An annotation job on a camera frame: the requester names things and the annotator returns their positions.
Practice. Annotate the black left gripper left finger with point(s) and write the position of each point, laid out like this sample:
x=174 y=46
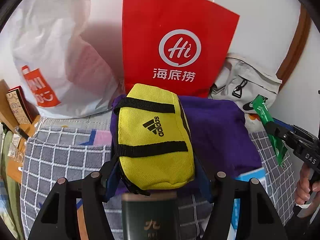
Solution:
x=58 y=216

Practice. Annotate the brown wooden headboard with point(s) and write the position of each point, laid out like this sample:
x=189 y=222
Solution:
x=296 y=47

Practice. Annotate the blue tissue pack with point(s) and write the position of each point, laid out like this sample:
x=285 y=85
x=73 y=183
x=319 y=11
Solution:
x=250 y=184

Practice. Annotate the yellow adidas pouch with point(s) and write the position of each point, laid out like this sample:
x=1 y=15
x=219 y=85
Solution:
x=152 y=141

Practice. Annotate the red Haidilao paper bag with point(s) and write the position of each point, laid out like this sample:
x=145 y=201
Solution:
x=177 y=45

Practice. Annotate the green snack packet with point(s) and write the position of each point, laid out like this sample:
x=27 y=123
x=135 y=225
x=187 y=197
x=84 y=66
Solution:
x=270 y=128

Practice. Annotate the wooden bedside furniture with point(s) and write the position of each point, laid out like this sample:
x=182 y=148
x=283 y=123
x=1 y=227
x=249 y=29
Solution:
x=13 y=169

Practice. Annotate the right hand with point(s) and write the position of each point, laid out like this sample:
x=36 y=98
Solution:
x=303 y=188

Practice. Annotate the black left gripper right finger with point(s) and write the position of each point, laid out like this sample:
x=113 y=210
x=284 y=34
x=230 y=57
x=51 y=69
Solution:
x=258 y=218

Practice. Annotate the purple towel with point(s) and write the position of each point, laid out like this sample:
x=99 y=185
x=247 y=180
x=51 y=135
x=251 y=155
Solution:
x=218 y=136

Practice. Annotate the white Miniso plastic bag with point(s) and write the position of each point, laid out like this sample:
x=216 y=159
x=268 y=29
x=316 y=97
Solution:
x=63 y=76

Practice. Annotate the grey checked star bedsheet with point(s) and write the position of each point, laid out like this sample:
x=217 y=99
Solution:
x=56 y=152

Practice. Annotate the brown patterned book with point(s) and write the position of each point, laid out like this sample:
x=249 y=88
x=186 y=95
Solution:
x=23 y=111

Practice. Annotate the grey Nike bag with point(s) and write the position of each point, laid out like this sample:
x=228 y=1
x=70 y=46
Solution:
x=241 y=80

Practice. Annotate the dark green tin box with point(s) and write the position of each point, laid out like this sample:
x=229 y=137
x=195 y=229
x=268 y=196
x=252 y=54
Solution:
x=150 y=217

